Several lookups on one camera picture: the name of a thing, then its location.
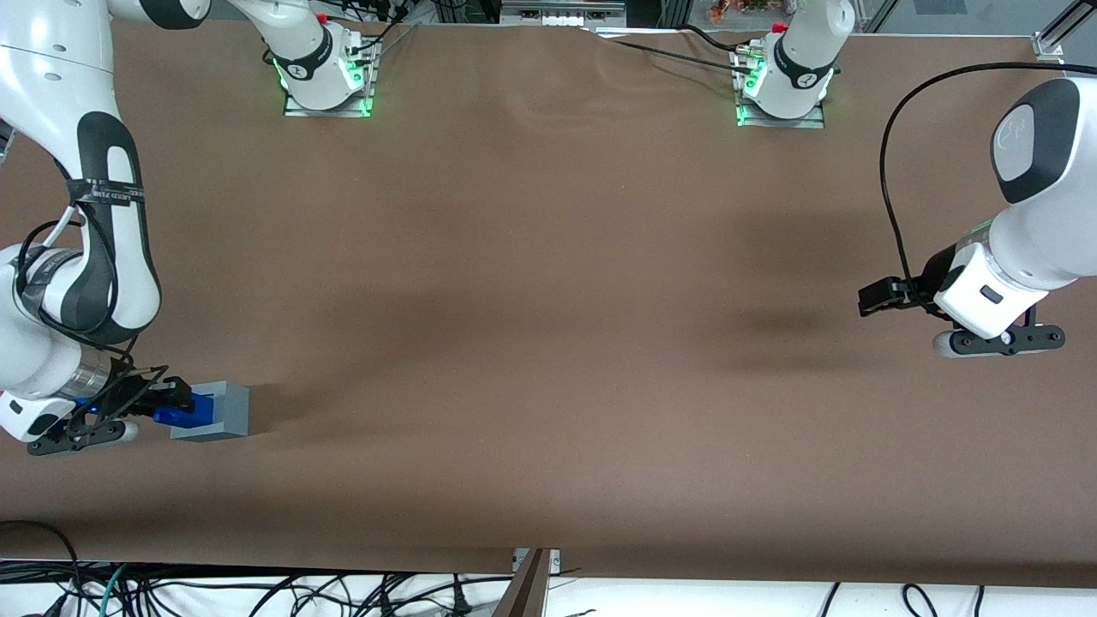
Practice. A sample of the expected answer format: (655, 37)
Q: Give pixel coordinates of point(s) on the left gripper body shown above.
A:
(938, 272)

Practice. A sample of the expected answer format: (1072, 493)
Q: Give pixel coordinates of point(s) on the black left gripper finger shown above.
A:
(891, 302)
(896, 290)

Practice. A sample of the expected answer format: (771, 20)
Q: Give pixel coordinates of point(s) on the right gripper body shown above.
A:
(144, 393)

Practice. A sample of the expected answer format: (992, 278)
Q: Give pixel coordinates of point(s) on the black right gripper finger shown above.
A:
(152, 410)
(180, 393)

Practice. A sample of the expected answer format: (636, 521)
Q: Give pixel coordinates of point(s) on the blue plastic part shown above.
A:
(190, 416)

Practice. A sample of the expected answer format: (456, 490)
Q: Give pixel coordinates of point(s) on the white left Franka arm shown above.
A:
(1054, 231)

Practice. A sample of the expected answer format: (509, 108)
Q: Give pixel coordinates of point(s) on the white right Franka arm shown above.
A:
(51, 68)

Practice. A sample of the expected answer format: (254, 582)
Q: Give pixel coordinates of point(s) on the gray cube base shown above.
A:
(231, 411)

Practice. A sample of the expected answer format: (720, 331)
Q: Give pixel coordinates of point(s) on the orange plastic items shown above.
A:
(737, 8)

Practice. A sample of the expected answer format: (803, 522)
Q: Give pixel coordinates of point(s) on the brown table cover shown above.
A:
(548, 300)

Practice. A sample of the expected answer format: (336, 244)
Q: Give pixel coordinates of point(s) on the white power strip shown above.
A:
(557, 17)

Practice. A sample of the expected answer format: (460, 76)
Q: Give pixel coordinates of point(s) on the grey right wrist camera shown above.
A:
(79, 437)

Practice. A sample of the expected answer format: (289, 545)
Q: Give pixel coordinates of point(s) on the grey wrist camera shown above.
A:
(1011, 340)
(79, 437)

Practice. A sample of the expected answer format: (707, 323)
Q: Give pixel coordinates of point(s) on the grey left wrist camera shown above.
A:
(1011, 340)

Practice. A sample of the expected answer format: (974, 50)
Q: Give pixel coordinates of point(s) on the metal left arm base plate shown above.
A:
(780, 122)

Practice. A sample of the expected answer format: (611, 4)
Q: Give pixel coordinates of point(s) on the silver corner bracket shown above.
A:
(1047, 47)

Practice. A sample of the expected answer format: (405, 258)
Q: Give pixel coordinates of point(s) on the aluminium frame rail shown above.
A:
(4, 141)

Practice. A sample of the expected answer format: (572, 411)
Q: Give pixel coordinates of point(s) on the aluminium frame extrusion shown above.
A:
(1076, 19)

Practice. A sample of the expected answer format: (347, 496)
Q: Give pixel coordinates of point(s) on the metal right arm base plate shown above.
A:
(326, 112)

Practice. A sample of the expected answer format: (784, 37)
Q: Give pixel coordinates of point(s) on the dark frame strut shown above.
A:
(523, 596)

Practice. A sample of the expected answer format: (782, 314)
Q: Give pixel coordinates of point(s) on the silver bracket plate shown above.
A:
(554, 561)

